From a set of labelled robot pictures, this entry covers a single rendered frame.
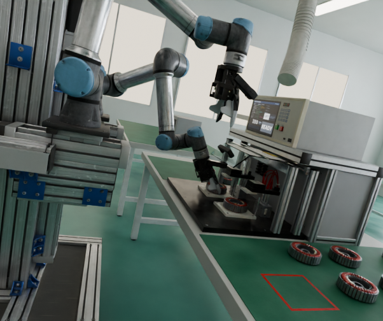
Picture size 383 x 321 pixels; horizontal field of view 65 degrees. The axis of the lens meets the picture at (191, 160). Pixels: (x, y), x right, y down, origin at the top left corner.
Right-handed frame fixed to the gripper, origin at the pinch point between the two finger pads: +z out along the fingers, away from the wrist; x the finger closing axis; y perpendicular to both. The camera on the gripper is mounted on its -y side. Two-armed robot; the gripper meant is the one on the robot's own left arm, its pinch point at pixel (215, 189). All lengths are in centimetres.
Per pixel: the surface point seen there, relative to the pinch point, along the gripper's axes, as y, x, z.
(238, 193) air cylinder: -10.5, 3.4, 5.6
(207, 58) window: -175, -447, -53
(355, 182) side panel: -47, 45, 0
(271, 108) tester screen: -35, 12, -34
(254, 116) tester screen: -32.0, -2.3, -29.6
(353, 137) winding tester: -58, 35, -15
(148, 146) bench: 16, -133, -2
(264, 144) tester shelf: -23.7, 18.1, -20.8
